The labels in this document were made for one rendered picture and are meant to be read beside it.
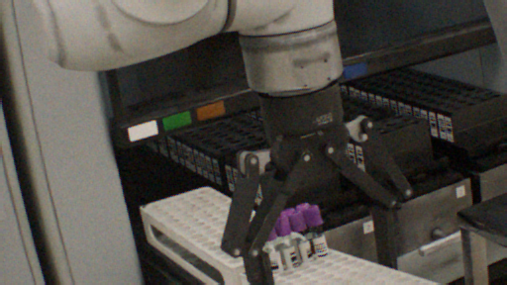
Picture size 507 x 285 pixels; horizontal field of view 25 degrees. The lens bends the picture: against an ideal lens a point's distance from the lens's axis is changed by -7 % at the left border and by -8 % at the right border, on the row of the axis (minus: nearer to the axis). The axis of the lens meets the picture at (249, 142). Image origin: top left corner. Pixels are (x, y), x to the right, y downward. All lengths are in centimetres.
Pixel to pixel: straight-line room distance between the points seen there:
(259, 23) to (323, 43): 6
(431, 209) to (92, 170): 45
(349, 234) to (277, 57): 50
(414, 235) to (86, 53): 72
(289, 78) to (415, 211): 54
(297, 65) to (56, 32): 23
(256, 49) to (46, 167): 45
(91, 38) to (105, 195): 54
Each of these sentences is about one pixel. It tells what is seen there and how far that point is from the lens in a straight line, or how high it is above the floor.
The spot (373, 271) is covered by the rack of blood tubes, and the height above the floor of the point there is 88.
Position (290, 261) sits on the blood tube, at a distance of 126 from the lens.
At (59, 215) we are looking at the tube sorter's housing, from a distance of 148.
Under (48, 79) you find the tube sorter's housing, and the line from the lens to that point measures 145.
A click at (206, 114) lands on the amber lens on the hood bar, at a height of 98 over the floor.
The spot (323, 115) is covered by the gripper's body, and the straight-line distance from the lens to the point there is 111.
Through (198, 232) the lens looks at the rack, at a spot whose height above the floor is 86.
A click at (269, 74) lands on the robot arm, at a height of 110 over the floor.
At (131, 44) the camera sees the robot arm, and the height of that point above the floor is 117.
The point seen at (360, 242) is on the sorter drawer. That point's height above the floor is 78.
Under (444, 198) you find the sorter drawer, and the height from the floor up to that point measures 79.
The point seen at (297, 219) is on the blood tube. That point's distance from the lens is 126.
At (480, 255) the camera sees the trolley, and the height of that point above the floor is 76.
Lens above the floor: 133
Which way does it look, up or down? 15 degrees down
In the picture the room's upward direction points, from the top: 11 degrees counter-clockwise
